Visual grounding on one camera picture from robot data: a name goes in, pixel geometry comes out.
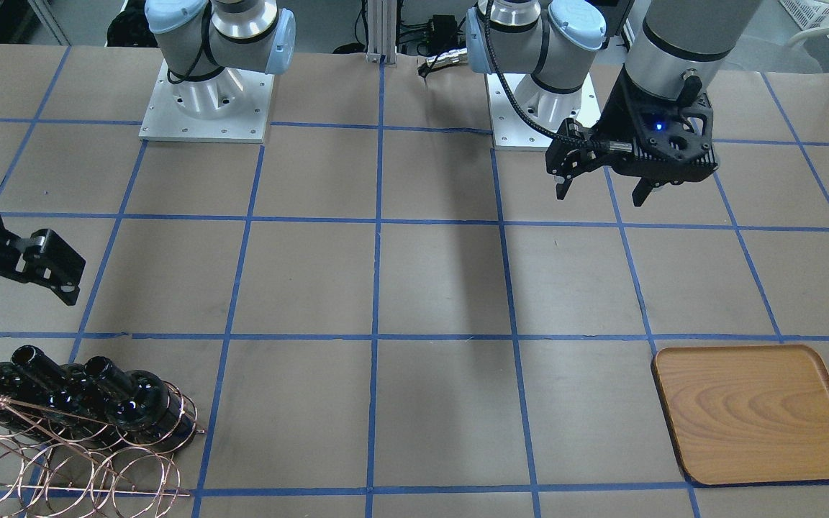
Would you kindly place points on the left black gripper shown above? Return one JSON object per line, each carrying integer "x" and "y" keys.
{"x": 617, "y": 120}

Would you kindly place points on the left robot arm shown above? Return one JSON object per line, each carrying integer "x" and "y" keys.
{"x": 555, "y": 44}

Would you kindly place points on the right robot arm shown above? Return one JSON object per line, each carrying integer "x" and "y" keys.
{"x": 209, "y": 48}

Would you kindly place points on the wooden tray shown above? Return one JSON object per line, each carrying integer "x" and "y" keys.
{"x": 746, "y": 414}

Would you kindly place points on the copper wire bottle basket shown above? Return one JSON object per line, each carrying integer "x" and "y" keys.
{"x": 44, "y": 473}

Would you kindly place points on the aluminium frame post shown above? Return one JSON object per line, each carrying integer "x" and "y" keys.
{"x": 382, "y": 29}

